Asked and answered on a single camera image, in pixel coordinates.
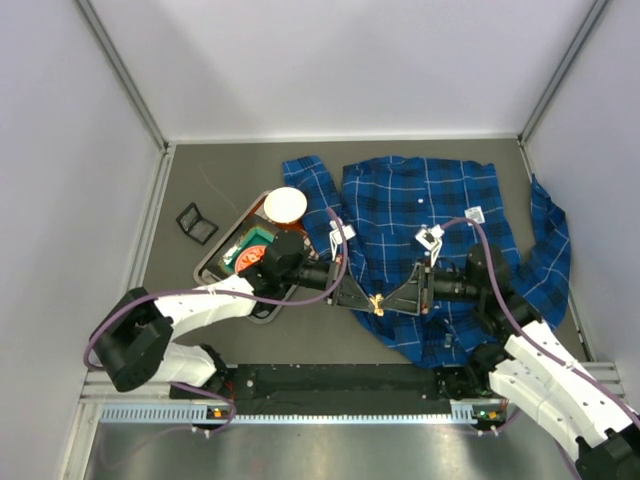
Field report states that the blue plaid shirt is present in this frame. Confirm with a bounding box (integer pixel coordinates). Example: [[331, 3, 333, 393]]
[[282, 156, 571, 368]]

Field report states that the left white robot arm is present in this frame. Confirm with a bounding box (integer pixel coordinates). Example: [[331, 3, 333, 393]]
[[91, 226, 375, 392]]

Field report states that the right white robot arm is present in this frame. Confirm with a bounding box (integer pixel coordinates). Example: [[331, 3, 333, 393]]
[[375, 244, 639, 479]]

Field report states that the metal tray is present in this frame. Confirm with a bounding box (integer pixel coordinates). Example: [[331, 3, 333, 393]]
[[194, 187, 314, 301]]

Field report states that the red patterned round plate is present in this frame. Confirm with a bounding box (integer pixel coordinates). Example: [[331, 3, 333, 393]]
[[234, 245, 266, 273]]

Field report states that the green square dish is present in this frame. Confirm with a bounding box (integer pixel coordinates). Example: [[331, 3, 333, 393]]
[[219, 226, 275, 274]]

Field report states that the orange cup white lid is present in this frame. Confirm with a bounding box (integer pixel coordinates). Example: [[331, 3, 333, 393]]
[[263, 187, 308, 232]]

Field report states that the white shirt label tag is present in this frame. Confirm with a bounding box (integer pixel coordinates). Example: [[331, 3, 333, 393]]
[[465, 206, 485, 225]]

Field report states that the small black open case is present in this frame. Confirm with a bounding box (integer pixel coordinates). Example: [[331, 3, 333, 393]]
[[176, 202, 219, 245]]

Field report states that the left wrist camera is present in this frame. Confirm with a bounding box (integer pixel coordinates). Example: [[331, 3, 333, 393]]
[[329, 225, 355, 260]]

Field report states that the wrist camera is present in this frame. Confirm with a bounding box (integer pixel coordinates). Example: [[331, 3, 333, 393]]
[[329, 225, 355, 260], [414, 225, 444, 268]]

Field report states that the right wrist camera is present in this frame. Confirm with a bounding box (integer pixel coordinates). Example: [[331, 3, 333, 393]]
[[414, 225, 444, 268]]

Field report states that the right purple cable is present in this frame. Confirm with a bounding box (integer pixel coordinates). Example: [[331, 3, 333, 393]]
[[439, 217, 640, 480]]

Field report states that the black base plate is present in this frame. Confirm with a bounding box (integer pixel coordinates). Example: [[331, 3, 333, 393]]
[[168, 363, 501, 404]]

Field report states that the grey slotted cable duct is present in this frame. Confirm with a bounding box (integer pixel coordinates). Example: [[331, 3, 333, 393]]
[[100, 404, 478, 425]]

